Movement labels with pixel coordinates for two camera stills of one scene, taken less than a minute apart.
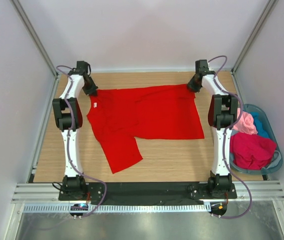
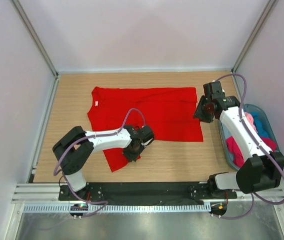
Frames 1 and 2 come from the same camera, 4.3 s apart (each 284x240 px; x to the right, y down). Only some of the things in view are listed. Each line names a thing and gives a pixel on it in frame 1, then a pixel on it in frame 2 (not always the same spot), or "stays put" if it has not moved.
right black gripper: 191,85 -> 199,113
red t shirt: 117,117 stays put
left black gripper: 94,87 -> 131,157
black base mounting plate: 146,194 stays put
